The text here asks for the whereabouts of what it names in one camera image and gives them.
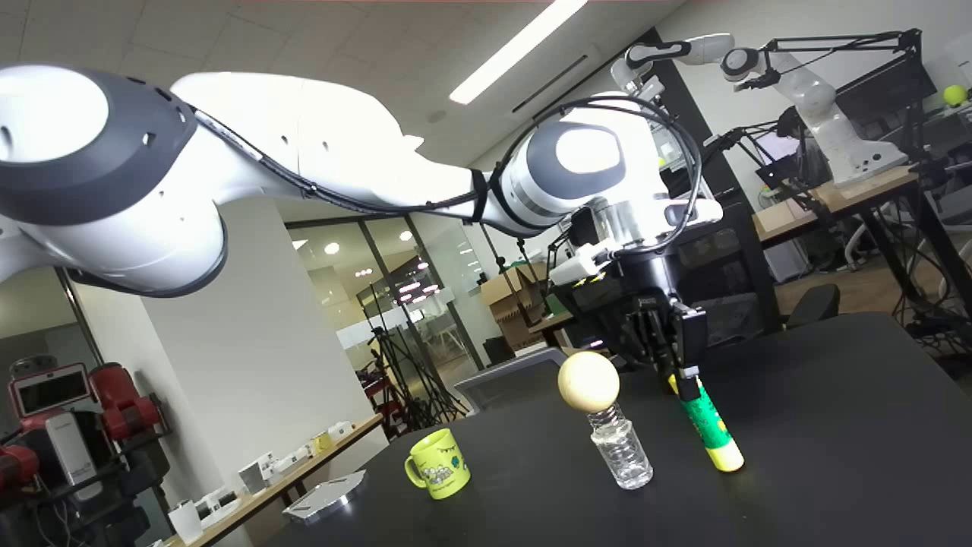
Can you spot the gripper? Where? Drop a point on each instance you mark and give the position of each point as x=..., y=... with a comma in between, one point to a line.
x=607, y=300

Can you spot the green and yellow bottle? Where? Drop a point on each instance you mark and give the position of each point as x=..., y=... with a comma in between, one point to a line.
x=710, y=429

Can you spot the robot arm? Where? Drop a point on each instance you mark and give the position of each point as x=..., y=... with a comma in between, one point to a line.
x=319, y=152

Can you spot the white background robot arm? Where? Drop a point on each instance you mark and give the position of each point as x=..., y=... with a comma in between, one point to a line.
x=824, y=106

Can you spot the clear plastic bottle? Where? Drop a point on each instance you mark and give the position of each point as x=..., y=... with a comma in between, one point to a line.
x=621, y=452

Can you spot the yellow-green mug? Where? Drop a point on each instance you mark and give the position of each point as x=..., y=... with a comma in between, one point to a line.
x=440, y=465

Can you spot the small yellow mug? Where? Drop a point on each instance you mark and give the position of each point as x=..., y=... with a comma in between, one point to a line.
x=322, y=442

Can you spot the wooden ball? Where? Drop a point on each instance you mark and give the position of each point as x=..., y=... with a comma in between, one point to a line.
x=588, y=381

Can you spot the black office chair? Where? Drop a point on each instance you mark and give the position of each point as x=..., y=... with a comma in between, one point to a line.
x=812, y=305

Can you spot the stack of cardboard boxes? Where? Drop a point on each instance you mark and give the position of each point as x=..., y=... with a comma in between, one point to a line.
x=512, y=300

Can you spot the grey laptop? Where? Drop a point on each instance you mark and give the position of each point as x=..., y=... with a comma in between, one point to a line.
x=509, y=384

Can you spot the wooden desk with black legs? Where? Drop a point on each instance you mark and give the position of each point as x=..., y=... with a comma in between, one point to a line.
x=850, y=197

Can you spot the group of black tripods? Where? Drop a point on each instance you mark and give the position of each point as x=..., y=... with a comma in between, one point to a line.
x=399, y=372

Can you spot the ceiling light strip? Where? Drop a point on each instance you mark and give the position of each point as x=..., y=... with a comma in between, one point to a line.
x=516, y=49

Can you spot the black monitor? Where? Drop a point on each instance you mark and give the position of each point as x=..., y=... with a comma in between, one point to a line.
x=885, y=91

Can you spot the yellow-green ball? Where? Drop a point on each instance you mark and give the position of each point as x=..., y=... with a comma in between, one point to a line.
x=955, y=95

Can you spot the round metal plate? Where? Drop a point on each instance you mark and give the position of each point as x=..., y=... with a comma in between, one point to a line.
x=325, y=495

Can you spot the long wooden table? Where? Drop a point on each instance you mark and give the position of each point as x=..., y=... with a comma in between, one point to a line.
x=296, y=479

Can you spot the white cup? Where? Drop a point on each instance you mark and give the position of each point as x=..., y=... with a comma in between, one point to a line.
x=184, y=522

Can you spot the red robot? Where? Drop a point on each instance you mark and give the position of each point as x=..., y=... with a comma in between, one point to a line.
x=114, y=403

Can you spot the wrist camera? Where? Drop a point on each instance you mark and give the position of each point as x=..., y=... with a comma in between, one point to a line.
x=581, y=264

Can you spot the black boom mount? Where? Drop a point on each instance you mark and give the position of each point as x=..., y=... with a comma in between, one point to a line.
x=843, y=42

